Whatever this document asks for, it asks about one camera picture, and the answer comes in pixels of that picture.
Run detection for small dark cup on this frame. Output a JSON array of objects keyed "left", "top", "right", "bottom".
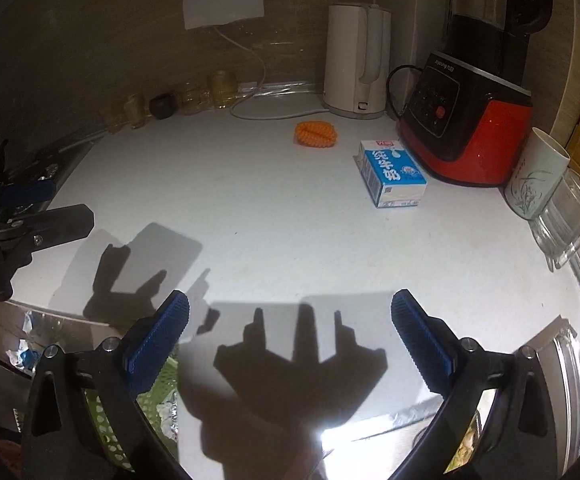
[{"left": 149, "top": 94, "right": 178, "bottom": 121}]

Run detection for orange ridged scrubber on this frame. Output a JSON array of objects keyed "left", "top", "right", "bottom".
[{"left": 294, "top": 119, "right": 339, "bottom": 151}]

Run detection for white wall outlet plate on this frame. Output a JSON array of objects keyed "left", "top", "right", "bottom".
[{"left": 182, "top": 0, "right": 265, "bottom": 30}]

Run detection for white electric kettle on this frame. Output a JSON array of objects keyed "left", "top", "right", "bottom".
[{"left": 322, "top": 2, "right": 393, "bottom": 121}]

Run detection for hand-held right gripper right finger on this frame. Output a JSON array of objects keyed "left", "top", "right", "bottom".
[{"left": 387, "top": 289, "right": 561, "bottom": 480}]

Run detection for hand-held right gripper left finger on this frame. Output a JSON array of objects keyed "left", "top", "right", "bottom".
[{"left": 20, "top": 289, "right": 191, "bottom": 480}]

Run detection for silver foil wrapper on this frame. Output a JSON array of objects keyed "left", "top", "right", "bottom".
[{"left": 155, "top": 390, "right": 181, "bottom": 443}]

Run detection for steel sink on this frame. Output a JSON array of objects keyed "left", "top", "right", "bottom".
[{"left": 515, "top": 310, "right": 580, "bottom": 461}]

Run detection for white mug with plant print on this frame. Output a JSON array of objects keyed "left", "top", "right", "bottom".
[{"left": 504, "top": 127, "right": 571, "bottom": 221}]

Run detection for red and black blender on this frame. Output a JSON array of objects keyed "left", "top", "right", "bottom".
[{"left": 397, "top": 0, "right": 556, "bottom": 187}]

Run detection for clear glass container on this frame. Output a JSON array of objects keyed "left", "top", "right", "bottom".
[{"left": 530, "top": 167, "right": 580, "bottom": 272}]

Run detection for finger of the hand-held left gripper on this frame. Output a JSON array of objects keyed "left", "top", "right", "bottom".
[
  {"left": 0, "top": 140, "right": 57, "bottom": 223},
  {"left": 0, "top": 204, "right": 95, "bottom": 257}
]

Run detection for black power cable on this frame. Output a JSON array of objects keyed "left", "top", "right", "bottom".
[{"left": 386, "top": 64, "right": 428, "bottom": 121}]

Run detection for amber ribbed glass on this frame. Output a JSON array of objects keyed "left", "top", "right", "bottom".
[
  {"left": 122, "top": 94, "right": 150, "bottom": 130},
  {"left": 177, "top": 82, "right": 211, "bottom": 116},
  {"left": 207, "top": 70, "right": 243, "bottom": 110}
]

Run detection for white power cable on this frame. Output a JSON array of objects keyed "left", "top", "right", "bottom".
[{"left": 212, "top": 25, "right": 326, "bottom": 122}]

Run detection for green perforated plastic basket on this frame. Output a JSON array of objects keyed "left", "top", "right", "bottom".
[{"left": 82, "top": 350, "right": 181, "bottom": 471}]

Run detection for blue and white milk carton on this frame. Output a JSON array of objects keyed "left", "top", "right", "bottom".
[{"left": 354, "top": 139, "right": 428, "bottom": 209}]

